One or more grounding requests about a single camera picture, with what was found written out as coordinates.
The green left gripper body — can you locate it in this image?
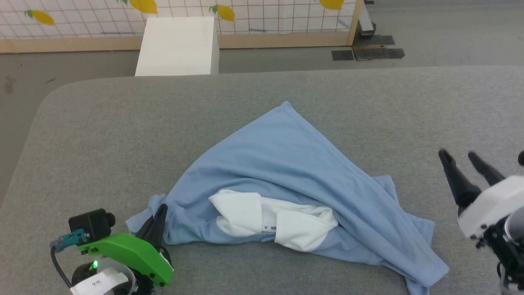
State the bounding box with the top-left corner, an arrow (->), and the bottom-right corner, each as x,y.
78,233 -> 174,287

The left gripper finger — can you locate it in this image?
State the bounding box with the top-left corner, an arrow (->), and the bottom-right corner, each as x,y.
150,204 -> 169,252
136,204 -> 165,246

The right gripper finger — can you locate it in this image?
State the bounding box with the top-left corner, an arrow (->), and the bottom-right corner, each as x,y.
468,152 -> 506,187
438,149 -> 482,210

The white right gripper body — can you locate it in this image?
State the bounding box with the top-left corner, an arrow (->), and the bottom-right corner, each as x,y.
457,175 -> 524,239

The light blue garment white lining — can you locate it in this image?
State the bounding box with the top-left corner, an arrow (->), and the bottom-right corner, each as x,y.
125,101 -> 450,295

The grey fabric padded platform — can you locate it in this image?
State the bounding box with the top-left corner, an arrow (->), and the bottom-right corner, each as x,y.
0,66 -> 524,295

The long black floor mat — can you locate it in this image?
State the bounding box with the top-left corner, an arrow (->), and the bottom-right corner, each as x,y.
354,48 -> 406,61

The black floor mat under stand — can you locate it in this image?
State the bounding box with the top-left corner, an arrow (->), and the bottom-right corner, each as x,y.
354,34 -> 396,47

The white rectangular box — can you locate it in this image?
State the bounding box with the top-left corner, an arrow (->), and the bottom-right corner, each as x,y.
135,16 -> 220,77

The grey metal stand foot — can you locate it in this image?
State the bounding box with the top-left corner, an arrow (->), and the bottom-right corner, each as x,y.
358,1 -> 377,38

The wooden framed grid partition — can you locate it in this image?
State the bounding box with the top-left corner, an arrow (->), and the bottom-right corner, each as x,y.
0,0 -> 364,54

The white left cable label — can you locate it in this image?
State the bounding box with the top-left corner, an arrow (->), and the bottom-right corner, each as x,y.
70,272 -> 129,295

